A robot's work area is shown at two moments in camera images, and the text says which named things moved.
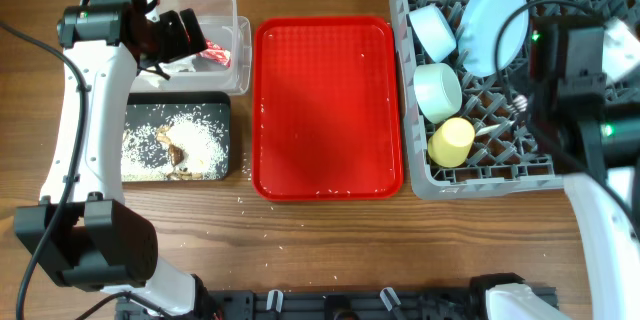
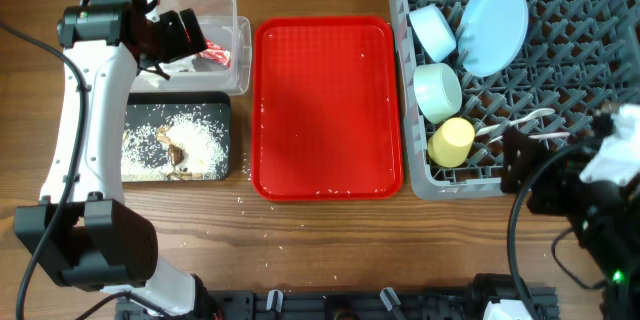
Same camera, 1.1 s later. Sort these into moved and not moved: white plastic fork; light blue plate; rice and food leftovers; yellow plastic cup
Moved: white plastic fork
Not moved: rice and food leftovers; light blue plate; yellow plastic cup
